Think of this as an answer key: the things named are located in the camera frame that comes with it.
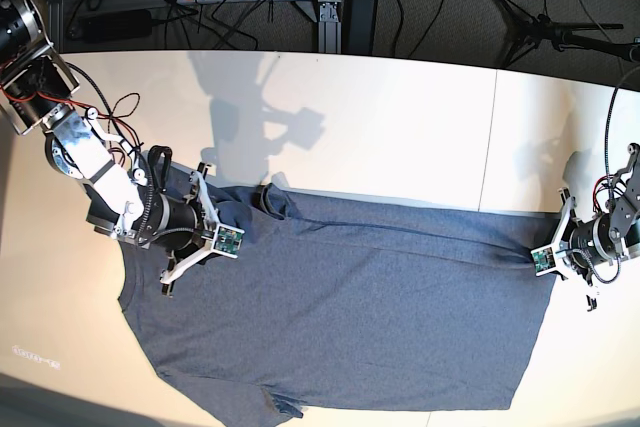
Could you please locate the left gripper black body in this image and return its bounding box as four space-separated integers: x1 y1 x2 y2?
565 214 613 267

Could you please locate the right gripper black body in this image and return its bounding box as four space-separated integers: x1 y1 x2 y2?
144 194 204 252

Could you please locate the blue grey T-shirt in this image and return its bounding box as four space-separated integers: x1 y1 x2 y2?
119 184 556 426

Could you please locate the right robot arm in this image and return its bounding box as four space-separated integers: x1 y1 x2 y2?
1 0 219 296

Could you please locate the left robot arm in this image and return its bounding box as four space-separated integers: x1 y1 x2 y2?
560 143 639 311

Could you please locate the black tripod stand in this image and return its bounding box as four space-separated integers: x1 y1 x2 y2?
492 0 639 70

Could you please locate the black power adapter brick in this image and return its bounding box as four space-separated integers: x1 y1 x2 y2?
343 0 378 56

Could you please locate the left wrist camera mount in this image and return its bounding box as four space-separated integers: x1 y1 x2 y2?
531 196 586 280

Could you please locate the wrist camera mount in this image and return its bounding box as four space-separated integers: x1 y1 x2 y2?
160 170 245 282
531 196 586 280

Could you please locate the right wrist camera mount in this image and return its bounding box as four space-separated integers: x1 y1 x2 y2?
160 170 245 282

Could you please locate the aluminium frame post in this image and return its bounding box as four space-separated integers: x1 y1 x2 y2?
293 0 344 54

